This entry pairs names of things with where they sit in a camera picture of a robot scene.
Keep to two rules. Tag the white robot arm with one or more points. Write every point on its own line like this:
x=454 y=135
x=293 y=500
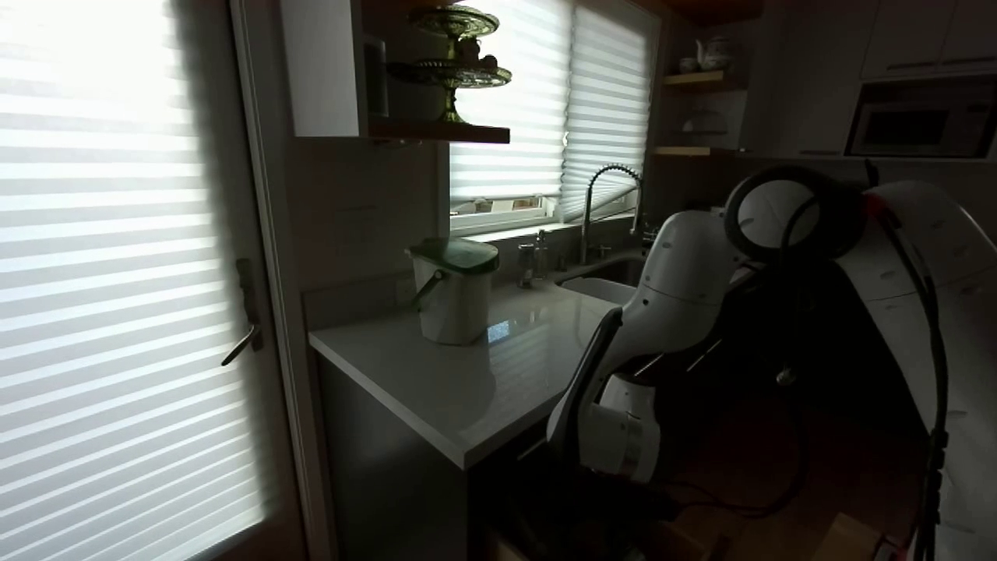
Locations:
x=673 y=291

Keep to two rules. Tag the curved kitchen faucet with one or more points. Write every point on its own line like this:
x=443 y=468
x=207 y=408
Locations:
x=592 y=204

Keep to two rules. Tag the white window blind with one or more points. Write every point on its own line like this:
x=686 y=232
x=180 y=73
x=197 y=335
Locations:
x=605 y=110
x=510 y=103

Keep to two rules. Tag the green glass tiered stand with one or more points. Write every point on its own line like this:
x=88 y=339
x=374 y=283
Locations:
x=457 y=59

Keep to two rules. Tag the wooden corner shelf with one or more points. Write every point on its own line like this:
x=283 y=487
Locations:
x=705 y=79

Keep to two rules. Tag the large white door blind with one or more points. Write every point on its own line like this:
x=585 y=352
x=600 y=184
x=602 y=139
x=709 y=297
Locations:
x=114 y=283

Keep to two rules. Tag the built-in microwave oven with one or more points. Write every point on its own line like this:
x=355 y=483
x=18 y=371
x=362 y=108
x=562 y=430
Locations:
x=923 y=120

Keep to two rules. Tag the dark wooden wall shelf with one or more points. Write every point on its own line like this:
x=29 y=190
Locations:
x=440 y=132

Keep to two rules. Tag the white wall cabinet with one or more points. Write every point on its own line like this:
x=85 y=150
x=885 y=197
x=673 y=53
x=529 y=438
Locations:
x=326 y=68

